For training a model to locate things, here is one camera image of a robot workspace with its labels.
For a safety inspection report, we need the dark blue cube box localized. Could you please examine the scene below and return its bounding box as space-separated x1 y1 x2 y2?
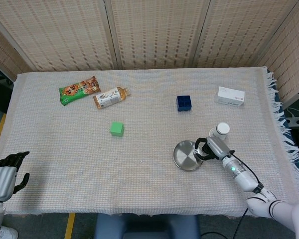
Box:
176 95 192 113

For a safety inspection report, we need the white shoe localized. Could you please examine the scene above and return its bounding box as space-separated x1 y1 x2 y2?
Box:
0 226 19 239

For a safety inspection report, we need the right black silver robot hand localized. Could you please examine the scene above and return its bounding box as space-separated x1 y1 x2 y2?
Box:
193 136 236 162

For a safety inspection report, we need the white metal bracket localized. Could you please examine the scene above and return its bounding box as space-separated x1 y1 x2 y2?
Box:
286 116 299 128

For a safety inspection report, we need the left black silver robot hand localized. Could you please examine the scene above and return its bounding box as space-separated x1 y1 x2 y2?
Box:
0 151 30 202

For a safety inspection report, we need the black floor cable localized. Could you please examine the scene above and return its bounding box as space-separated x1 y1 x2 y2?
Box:
201 231 230 237

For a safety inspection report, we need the green orange snack bag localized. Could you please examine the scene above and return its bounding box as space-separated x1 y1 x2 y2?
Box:
58 76 101 107

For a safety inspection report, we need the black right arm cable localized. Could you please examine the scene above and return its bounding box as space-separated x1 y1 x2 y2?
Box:
228 150 265 239

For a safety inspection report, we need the green cube block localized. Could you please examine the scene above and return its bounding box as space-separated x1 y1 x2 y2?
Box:
110 121 125 137

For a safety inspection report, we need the white paper cup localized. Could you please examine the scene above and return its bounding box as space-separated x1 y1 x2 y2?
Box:
209 122 230 141

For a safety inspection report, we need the woven fringed tablecloth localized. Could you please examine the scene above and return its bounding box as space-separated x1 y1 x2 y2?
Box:
0 66 299 220

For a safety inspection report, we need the tea bottle with label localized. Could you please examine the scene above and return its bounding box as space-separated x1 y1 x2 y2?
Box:
93 86 132 110

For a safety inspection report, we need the blue chair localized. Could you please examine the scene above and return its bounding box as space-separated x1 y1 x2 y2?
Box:
94 213 200 239

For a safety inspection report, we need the round stainless steel plate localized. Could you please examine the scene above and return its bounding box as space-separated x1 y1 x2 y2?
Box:
172 140 204 172

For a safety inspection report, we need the bamboo folding screen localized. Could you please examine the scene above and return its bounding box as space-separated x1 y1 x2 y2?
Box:
0 0 299 103

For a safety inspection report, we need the white carton box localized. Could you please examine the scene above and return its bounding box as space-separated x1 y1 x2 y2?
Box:
213 86 246 108

